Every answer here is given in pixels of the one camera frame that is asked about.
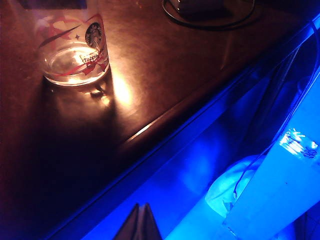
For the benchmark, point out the printed clear glass cup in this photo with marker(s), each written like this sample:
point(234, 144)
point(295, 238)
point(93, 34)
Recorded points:
point(72, 57)

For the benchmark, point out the white plastic bag on floor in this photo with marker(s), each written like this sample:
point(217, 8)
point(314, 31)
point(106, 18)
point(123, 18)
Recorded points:
point(225, 185)

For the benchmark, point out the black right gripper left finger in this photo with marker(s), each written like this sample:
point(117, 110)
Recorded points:
point(132, 225)

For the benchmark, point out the tall cardboard box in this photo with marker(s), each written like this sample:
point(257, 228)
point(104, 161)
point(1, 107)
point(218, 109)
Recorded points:
point(280, 180)

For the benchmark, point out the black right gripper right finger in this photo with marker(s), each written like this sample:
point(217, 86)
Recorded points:
point(151, 225)

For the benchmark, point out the white power adapter brick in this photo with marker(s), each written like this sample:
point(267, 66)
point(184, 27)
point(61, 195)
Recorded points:
point(200, 5)

